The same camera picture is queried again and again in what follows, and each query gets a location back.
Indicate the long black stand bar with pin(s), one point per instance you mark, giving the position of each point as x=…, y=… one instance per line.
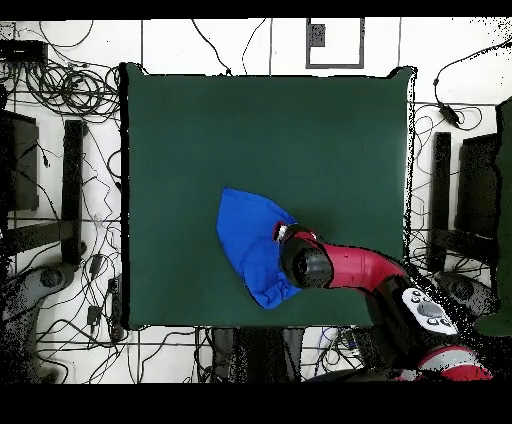
x=72, y=192
x=440, y=200

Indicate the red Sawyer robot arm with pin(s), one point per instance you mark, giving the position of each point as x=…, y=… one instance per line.
x=360, y=268

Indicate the black cabinet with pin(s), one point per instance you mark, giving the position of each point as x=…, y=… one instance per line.
x=24, y=168
x=478, y=188

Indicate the blue shirt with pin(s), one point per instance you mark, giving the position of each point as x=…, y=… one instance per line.
x=248, y=240

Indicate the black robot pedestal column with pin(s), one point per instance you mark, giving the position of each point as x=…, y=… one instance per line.
x=256, y=356

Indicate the small black adapter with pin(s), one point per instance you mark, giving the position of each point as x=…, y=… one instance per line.
x=93, y=316

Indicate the black power strip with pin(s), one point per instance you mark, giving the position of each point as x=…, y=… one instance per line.
x=116, y=308

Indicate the black power adapter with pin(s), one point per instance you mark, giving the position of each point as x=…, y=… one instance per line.
x=448, y=114

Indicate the black electronics box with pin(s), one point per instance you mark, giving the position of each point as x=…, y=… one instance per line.
x=22, y=51

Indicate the grey square floor frame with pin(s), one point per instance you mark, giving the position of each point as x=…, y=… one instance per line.
x=316, y=36

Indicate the grey stand foot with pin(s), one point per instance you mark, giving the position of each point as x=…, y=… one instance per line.
x=472, y=294
x=24, y=296

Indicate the dark green table cloth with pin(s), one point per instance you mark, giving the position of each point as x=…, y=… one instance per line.
x=200, y=140

